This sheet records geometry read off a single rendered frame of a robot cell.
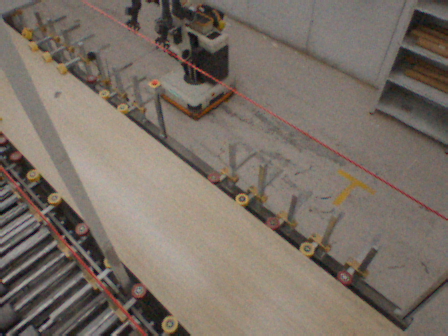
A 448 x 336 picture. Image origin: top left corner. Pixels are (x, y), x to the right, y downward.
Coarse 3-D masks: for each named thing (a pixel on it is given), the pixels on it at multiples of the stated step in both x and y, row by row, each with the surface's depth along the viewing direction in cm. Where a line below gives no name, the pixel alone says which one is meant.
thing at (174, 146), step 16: (80, 80) 356; (144, 128) 311; (176, 144) 295; (192, 160) 285; (224, 192) 272; (240, 192) 266; (256, 208) 255; (288, 240) 245; (304, 240) 241; (320, 256) 232; (336, 272) 227; (352, 288) 223; (368, 288) 221; (368, 304) 221; (384, 304) 215; (400, 320) 209
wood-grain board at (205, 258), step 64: (0, 128) 281; (64, 128) 280; (128, 128) 279; (64, 192) 243; (128, 192) 242; (192, 192) 241; (128, 256) 214; (192, 256) 213; (256, 256) 213; (192, 320) 191; (256, 320) 191; (320, 320) 190; (384, 320) 190
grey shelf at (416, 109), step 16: (416, 0) 315; (432, 0) 323; (416, 16) 347; (432, 16) 354; (400, 48) 366; (416, 48) 340; (400, 64) 388; (432, 64) 380; (384, 80) 385; (400, 80) 372; (416, 80) 372; (384, 96) 415; (400, 96) 414; (416, 96) 413; (432, 96) 356; (400, 112) 398; (416, 112) 398; (432, 112) 398; (416, 128) 386; (432, 128) 383
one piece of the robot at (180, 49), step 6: (186, 0) 332; (186, 6) 331; (174, 18) 340; (180, 24) 345; (168, 36) 362; (186, 36) 356; (186, 42) 359; (174, 48) 361; (180, 48) 360; (186, 48) 364; (168, 54) 379; (180, 54) 362; (186, 54) 368; (180, 60) 367; (186, 60) 374
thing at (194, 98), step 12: (180, 72) 422; (168, 84) 409; (180, 84) 409; (192, 84) 408; (204, 84) 408; (216, 84) 408; (228, 84) 415; (168, 96) 417; (180, 96) 400; (192, 96) 396; (204, 96) 397; (216, 96) 410; (228, 96) 428; (180, 108) 412; (192, 108) 396; (204, 108) 407
